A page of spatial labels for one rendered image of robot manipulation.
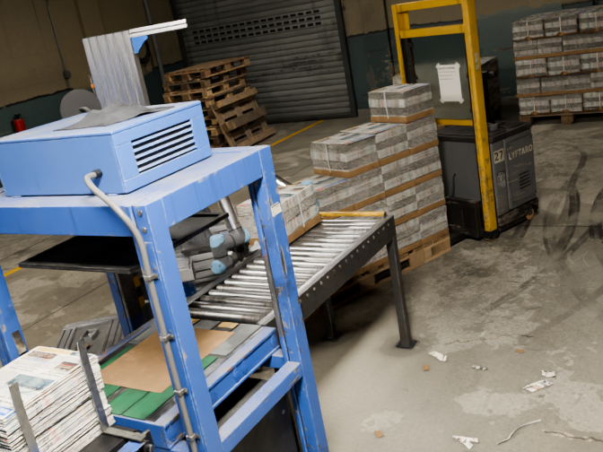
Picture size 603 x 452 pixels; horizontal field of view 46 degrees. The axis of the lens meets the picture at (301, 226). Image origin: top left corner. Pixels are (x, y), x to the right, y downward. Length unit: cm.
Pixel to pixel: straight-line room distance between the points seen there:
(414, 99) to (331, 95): 707
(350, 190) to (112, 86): 171
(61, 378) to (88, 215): 51
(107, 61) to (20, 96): 732
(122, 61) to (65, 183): 173
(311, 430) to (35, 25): 956
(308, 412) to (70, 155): 135
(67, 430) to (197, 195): 84
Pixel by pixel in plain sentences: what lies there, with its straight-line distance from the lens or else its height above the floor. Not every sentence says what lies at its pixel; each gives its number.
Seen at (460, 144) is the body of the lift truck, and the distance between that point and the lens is 578.
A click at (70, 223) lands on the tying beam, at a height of 149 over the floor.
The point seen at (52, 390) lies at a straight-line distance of 235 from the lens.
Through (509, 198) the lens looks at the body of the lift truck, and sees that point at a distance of 585.
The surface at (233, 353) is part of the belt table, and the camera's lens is 278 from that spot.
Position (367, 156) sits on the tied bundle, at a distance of 490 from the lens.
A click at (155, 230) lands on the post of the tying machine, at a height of 146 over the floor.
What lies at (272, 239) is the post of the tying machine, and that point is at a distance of 262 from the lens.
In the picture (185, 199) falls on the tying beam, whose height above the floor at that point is 151.
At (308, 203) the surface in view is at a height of 95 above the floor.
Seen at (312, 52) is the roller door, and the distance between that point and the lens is 1226.
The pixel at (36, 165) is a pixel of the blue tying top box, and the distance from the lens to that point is 255.
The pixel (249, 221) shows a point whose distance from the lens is 388.
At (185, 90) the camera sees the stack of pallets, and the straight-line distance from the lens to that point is 1113.
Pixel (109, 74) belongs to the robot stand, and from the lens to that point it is 412.
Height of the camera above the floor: 202
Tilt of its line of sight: 17 degrees down
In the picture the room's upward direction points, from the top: 11 degrees counter-clockwise
